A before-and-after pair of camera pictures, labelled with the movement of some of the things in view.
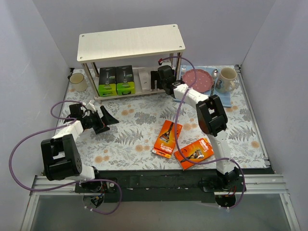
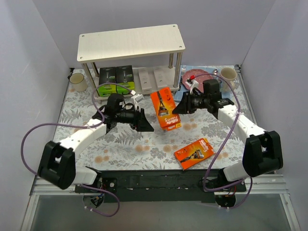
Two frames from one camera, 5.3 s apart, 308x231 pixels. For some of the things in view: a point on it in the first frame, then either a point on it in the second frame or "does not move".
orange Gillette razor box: (165, 144) to (164, 106)
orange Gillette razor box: (196, 152) does not move
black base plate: (165, 186) does not move
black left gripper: (100, 123) to (138, 119)
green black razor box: (107, 82) does not move
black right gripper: (158, 78) to (188, 103)
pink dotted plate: (205, 79) does not move
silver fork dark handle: (183, 68) does not move
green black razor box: (125, 80) does not move
